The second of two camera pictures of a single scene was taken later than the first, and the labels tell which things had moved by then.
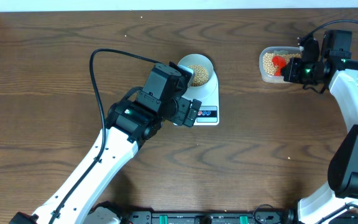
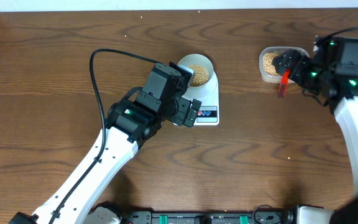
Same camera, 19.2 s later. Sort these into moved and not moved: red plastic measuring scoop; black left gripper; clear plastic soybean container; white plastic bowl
Moved: red plastic measuring scoop
Not moved: clear plastic soybean container; white plastic bowl; black left gripper
